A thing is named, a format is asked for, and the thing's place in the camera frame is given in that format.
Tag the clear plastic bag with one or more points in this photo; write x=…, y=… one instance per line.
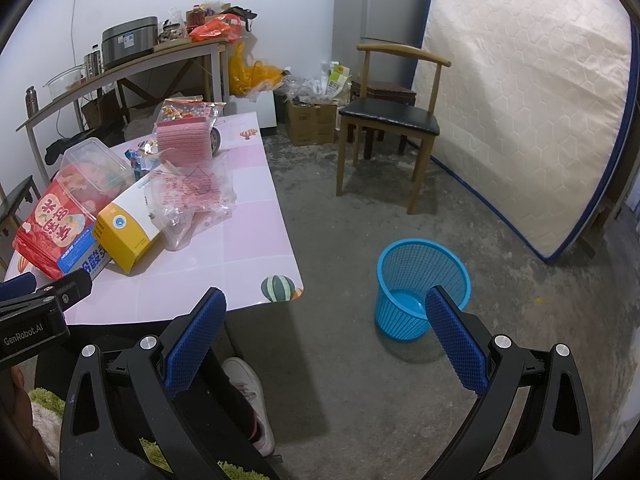
x=184, y=201

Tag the white sneaker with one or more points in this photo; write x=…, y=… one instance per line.
x=244, y=379

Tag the left forearm fuzzy sleeve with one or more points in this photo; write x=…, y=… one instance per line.
x=47, y=416

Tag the blue snack wrapper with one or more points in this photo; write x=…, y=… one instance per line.
x=144, y=158

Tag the yellow white box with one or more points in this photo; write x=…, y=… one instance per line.
x=124, y=227

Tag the long wooden side table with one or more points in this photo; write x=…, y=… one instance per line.
x=217, y=68

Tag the clear plastic container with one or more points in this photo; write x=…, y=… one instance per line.
x=93, y=175

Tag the yellow plastic bag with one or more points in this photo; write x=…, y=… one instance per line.
x=245, y=80

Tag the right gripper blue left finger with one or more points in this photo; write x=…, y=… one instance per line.
x=188, y=338

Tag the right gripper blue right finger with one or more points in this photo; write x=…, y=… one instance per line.
x=461, y=347

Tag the wooden chair black seat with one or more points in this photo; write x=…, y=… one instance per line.
x=412, y=122

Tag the clear red snack bag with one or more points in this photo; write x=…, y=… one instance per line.
x=189, y=110

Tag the cardboard box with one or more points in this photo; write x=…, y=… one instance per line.
x=310, y=124

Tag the grey refrigerator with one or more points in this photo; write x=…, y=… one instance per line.
x=375, y=22

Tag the blue plastic waste basket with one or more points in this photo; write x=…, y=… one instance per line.
x=406, y=271

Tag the white quilted mattress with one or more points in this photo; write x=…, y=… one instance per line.
x=534, y=107

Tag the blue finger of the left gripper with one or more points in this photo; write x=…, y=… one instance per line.
x=22, y=285

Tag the pink mesh sponge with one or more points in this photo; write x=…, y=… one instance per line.
x=185, y=141

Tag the dark wooden stool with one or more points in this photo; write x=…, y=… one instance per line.
x=384, y=98

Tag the grey rice cooker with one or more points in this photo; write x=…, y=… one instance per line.
x=125, y=42

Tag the orange plastic bag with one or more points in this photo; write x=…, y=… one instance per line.
x=227, y=27

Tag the steel thermos bottle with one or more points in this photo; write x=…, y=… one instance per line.
x=31, y=101

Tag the blue white toothpaste box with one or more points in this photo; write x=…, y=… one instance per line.
x=84, y=253

